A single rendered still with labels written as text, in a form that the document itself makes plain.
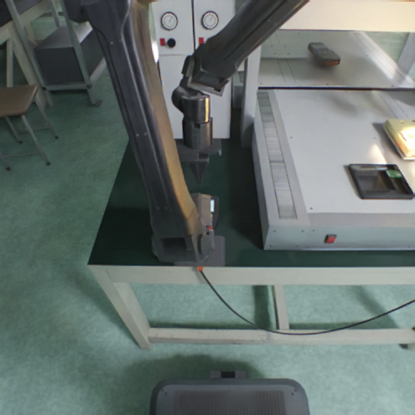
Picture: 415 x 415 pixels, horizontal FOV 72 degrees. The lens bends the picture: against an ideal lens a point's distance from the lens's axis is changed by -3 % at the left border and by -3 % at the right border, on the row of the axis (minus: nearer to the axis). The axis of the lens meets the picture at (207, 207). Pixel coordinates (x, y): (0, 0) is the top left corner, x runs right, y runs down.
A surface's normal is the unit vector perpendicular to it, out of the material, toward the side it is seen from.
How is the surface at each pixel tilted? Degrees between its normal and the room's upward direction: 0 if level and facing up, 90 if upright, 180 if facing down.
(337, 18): 90
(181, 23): 90
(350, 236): 90
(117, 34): 72
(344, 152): 0
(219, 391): 0
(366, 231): 90
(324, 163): 0
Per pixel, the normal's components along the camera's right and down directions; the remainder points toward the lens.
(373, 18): -0.03, 0.75
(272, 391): -0.02, -0.66
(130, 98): -0.21, 0.50
